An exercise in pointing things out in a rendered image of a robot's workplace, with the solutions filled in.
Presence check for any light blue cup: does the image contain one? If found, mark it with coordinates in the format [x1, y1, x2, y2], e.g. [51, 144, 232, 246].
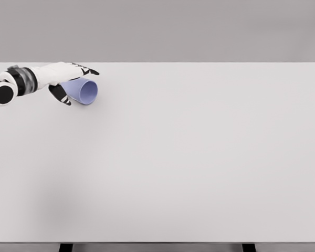
[61, 77, 99, 106]

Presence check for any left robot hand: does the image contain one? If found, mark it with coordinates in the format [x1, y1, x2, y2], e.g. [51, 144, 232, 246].
[47, 61, 100, 106]

